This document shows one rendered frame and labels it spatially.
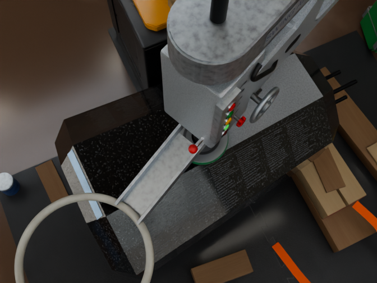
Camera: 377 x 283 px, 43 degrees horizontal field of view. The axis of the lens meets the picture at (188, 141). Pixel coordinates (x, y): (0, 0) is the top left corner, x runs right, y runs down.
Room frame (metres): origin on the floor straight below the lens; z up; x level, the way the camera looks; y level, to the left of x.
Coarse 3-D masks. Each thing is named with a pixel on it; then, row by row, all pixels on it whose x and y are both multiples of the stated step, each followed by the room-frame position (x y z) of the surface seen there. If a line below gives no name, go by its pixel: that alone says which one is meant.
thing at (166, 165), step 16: (176, 128) 0.63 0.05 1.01; (176, 144) 0.59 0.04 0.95; (160, 160) 0.53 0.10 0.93; (176, 160) 0.53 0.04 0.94; (192, 160) 0.52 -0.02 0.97; (144, 176) 0.47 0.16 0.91; (160, 176) 0.47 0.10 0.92; (176, 176) 0.46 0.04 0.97; (128, 192) 0.40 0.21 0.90; (144, 192) 0.41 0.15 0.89; (160, 192) 0.41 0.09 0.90; (144, 208) 0.35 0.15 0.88
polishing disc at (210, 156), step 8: (184, 128) 0.70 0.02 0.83; (184, 136) 0.66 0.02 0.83; (224, 136) 0.67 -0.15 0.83; (216, 144) 0.64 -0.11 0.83; (224, 144) 0.64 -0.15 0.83; (200, 152) 0.60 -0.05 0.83; (208, 152) 0.60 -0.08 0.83; (216, 152) 0.60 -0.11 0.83; (200, 160) 0.57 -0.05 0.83; (208, 160) 0.57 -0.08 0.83
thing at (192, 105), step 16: (256, 64) 0.64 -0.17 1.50; (176, 80) 0.62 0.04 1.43; (240, 80) 0.58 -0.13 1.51; (176, 96) 0.62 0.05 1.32; (192, 96) 0.58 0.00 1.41; (208, 96) 0.55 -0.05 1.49; (224, 96) 0.53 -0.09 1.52; (240, 96) 0.61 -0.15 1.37; (176, 112) 0.62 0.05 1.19; (192, 112) 0.58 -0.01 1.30; (208, 112) 0.54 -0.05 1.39; (240, 112) 0.64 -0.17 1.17; (192, 128) 0.57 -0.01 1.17; (208, 128) 0.54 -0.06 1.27; (208, 144) 0.53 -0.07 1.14
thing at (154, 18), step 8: (136, 0) 1.34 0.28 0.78; (144, 0) 1.34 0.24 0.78; (152, 0) 1.34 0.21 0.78; (160, 0) 1.34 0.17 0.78; (136, 8) 1.31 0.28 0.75; (144, 8) 1.29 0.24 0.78; (152, 8) 1.30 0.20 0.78; (160, 8) 1.30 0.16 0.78; (168, 8) 1.30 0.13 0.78; (144, 16) 1.25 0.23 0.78; (152, 16) 1.25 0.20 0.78; (160, 16) 1.26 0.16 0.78; (152, 24) 1.21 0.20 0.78; (160, 24) 1.22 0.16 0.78
